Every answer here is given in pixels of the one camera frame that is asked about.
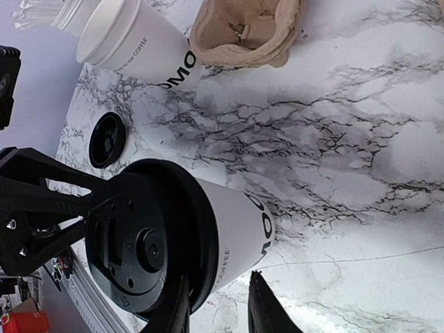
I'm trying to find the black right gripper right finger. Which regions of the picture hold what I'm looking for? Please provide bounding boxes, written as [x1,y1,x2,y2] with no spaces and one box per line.
[248,271,302,333]

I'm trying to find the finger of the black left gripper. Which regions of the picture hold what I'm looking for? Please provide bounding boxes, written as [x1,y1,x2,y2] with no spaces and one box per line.
[1,147,104,208]
[1,204,87,276]

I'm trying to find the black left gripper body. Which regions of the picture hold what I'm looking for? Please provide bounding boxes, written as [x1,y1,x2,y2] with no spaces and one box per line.
[0,45,21,130]

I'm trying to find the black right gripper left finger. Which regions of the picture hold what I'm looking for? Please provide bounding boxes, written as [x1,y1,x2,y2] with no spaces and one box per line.
[145,275,191,333]

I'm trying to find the single white paper cup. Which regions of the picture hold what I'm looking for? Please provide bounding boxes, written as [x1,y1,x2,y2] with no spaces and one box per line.
[198,180,276,293]

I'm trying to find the black plastic cup lid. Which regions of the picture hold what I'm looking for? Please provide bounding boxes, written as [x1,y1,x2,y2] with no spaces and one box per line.
[89,112,126,169]

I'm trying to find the white paper cups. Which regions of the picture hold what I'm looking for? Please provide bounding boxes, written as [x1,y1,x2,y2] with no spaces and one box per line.
[76,1,202,90]

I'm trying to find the white ribbed stirrer canister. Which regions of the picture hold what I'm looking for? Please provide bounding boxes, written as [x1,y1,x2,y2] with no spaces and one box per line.
[51,0,101,37]

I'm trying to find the brown cardboard cup carrier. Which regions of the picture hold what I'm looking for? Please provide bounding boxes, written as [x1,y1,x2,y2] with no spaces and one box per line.
[189,0,306,67]

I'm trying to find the front aluminium frame rail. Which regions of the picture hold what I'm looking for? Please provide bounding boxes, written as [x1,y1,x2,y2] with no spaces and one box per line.
[60,254,131,333]

